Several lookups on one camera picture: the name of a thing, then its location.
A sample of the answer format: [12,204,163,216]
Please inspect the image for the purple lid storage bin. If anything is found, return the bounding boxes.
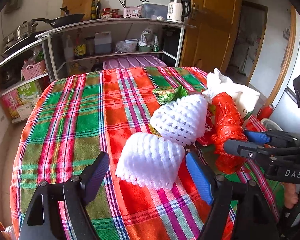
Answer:
[103,55,166,69]

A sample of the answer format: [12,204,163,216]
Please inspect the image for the green snack wrapper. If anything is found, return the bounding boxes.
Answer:
[153,86,188,106]

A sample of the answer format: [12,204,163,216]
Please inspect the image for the white foam net front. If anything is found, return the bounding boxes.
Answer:
[115,132,185,190]

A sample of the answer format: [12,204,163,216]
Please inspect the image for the white electric kettle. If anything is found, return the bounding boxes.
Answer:
[167,0,192,21]

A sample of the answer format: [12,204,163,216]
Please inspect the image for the white bag-lined trash bin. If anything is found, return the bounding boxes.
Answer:
[234,83,261,126]

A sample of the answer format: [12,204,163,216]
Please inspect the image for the white plastic bag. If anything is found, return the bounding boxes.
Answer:
[202,68,243,103]

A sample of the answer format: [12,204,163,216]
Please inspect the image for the clear plastic storage box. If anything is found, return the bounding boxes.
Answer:
[140,2,168,20]

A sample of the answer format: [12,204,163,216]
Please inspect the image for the dark liquid plastic jug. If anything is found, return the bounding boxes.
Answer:
[94,31,112,55]

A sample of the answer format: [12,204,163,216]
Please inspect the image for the wooden cutting board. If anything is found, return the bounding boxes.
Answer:
[62,0,93,21]

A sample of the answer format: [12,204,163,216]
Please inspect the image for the steel steamer pot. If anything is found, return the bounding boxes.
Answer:
[3,20,38,45]

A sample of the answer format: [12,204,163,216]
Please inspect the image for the soy sauce bottle yellow label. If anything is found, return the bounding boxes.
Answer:
[74,29,86,59]

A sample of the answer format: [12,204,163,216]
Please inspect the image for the black frying pan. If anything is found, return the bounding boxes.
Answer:
[31,14,85,28]

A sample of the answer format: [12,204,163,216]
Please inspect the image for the right hand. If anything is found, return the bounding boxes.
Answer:
[283,183,299,209]

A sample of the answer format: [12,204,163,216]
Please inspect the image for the green milk carton box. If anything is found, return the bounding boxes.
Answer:
[17,80,42,107]

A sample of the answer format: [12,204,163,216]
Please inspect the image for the red plastic bag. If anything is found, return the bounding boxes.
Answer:
[197,92,247,174]

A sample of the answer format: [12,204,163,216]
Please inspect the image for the metal kitchen shelf unit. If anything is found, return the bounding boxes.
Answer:
[0,17,197,124]

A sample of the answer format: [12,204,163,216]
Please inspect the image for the pink utensil holder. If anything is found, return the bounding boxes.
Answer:
[123,7,142,18]

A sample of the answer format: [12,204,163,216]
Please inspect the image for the white foam net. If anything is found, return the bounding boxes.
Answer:
[149,94,207,146]
[115,132,185,190]

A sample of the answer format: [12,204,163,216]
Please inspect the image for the pink woven basket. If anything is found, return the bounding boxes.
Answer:
[21,60,46,80]

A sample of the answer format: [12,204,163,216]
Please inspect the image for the plaid tablecloth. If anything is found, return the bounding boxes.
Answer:
[9,66,286,240]

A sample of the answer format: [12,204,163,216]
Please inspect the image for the wooden door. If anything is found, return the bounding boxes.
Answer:
[179,0,242,73]

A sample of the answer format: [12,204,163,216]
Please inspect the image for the red bottle on floor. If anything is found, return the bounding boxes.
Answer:
[257,104,274,121]

